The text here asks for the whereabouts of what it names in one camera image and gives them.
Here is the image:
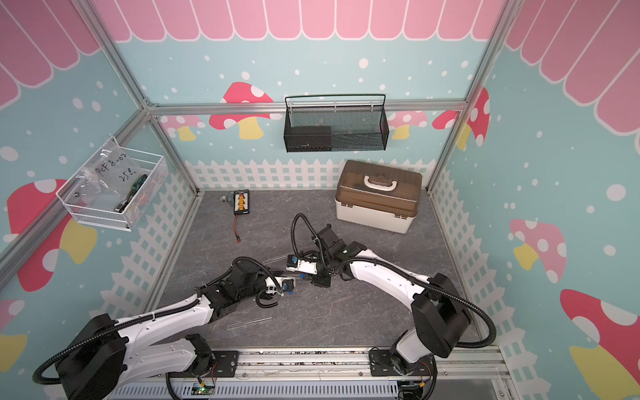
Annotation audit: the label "black box in basket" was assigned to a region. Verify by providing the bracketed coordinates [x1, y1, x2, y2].
[284, 126, 333, 153]

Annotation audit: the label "clear plastic bag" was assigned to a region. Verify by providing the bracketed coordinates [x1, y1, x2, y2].
[73, 138, 148, 211]

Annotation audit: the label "black board yellow connectors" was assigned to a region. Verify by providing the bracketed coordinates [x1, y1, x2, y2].
[233, 189, 250, 216]

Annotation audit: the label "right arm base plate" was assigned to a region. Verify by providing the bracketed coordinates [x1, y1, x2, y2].
[368, 347, 436, 378]

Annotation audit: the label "white wire wall basket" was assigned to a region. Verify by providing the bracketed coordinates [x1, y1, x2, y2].
[56, 137, 168, 232]

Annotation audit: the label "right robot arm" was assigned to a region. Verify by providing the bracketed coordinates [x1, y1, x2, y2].
[288, 213, 498, 375]

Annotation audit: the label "black mesh wall basket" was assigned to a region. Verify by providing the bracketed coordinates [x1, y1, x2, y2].
[284, 93, 389, 152]

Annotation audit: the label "green tool in basket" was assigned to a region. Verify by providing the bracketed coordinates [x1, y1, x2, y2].
[114, 174, 148, 213]

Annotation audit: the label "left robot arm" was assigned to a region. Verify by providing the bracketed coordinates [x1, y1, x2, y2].
[32, 257, 295, 399]

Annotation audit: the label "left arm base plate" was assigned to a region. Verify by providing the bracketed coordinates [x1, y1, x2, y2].
[198, 350, 239, 378]

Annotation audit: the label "brown lid storage box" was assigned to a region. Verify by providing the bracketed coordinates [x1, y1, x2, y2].
[335, 160, 423, 234]

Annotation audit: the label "clear test tube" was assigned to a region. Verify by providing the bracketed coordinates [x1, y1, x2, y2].
[263, 254, 288, 265]
[226, 316, 273, 331]

